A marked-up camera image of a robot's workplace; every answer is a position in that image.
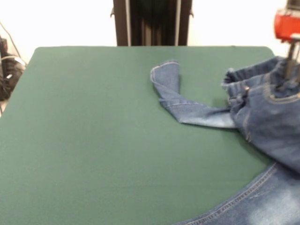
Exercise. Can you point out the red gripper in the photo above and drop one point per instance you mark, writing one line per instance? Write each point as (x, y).
(284, 25)

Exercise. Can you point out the blue denim jeans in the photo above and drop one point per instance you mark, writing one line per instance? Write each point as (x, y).
(257, 117)

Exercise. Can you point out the dark green table cloth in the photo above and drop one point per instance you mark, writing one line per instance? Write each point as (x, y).
(70, 164)

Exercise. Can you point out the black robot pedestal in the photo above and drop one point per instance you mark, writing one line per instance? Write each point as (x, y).
(122, 23)

